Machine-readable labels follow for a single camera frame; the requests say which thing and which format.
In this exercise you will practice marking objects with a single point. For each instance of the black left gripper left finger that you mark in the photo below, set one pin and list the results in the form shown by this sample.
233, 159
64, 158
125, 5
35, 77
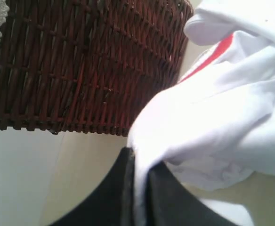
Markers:
111, 203

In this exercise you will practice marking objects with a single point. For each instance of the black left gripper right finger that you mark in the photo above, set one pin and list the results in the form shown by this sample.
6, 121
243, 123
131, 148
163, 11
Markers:
168, 203

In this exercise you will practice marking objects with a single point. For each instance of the white t-shirt red lettering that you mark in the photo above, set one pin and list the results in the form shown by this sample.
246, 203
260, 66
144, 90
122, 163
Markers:
216, 126

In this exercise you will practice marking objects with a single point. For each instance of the dark red wicker basket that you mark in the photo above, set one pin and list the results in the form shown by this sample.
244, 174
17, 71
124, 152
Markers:
87, 65

